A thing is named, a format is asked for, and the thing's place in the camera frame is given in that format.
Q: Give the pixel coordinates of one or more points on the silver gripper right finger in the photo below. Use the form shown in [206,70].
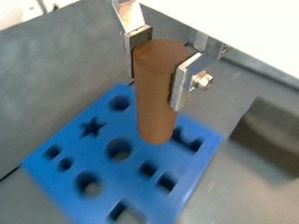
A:
[190,74]

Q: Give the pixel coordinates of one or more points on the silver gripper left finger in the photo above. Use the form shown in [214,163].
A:
[134,31]

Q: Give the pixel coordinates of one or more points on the brown wooden cylinder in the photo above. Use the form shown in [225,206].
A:
[154,60]

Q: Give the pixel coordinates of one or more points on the blue foam shape board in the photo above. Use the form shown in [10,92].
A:
[109,178]

